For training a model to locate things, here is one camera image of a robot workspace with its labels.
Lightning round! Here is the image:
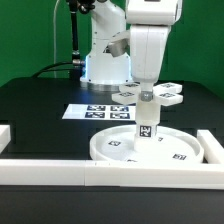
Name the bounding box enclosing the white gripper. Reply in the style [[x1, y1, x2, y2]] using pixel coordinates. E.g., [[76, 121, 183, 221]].
[[108, 25, 170, 102]]

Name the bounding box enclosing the white cross-shaped table base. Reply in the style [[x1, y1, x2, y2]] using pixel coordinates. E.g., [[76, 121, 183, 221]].
[[112, 82, 183, 106]]

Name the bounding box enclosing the white round table top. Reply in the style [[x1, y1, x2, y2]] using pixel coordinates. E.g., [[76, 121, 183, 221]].
[[90, 125, 204, 164]]

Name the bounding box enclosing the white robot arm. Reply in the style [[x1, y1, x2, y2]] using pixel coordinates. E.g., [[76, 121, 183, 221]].
[[80, 0, 182, 101]]

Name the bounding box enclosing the white marker sheet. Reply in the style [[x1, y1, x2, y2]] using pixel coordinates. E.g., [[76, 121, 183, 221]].
[[63, 104, 135, 121]]

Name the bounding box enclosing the white right fence bar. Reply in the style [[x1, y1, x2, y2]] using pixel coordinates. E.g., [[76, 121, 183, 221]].
[[197, 130, 224, 165]]

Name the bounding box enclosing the white fence bar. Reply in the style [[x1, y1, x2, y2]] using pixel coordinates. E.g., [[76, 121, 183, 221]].
[[0, 159, 224, 190], [197, 130, 224, 165], [0, 125, 11, 154]]

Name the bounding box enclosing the white left fence bar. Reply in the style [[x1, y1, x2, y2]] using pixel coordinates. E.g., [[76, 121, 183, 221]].
[[0, 125, 11, 154]]

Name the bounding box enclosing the white front fence bar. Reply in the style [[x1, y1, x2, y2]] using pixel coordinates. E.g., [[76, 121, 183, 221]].
[[0, 159, 224, 190]]

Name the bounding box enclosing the black cable bundle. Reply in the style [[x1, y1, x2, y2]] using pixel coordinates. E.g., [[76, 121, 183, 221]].
[[31, 60, 85, 79]]

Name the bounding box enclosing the black vertical hose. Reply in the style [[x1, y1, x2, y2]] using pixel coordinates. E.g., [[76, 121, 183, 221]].
[[66, 0, 96, 60]]

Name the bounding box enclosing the white thin cable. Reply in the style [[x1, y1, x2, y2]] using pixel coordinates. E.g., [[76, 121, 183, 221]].
[[53, 0, 62, 79]]

